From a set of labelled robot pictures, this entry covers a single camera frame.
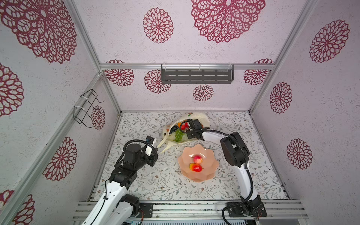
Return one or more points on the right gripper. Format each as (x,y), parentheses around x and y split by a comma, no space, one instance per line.
(192,128)

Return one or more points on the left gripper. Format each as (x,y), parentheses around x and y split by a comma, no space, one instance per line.
(153,156)

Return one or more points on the cream plastic fruit bag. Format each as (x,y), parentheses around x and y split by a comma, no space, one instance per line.
(168,132)

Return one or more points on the red yellow peach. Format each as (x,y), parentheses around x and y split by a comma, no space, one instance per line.
(197,159)

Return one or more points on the red yellow mango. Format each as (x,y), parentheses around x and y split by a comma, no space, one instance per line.
(195,167)

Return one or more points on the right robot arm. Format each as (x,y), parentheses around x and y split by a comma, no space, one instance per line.
(236,154)

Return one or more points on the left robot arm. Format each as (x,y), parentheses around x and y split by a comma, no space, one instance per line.
(116,205)

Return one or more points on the red cherry fruit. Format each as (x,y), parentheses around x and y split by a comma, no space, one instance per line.
(183,128)

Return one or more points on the green grape bunch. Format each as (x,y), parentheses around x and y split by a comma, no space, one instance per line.
(179,136)

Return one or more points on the pink scalloped bowl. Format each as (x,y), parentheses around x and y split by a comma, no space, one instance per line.
(209,164)

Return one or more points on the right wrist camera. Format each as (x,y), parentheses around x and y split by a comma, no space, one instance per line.
(189,123)

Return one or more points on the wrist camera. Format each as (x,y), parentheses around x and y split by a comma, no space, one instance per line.
(150,140)
(189,123)

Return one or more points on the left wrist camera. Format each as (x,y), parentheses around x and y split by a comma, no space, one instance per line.
(150,140)

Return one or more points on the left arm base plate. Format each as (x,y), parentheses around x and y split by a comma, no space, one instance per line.
(138,209)

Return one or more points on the grey wall shelf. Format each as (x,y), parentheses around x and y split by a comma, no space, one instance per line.
(197,76)

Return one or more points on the black wire wall rack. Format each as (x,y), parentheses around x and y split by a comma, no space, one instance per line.
(90,113)

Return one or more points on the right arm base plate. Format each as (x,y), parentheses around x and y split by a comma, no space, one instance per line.
(247,209)

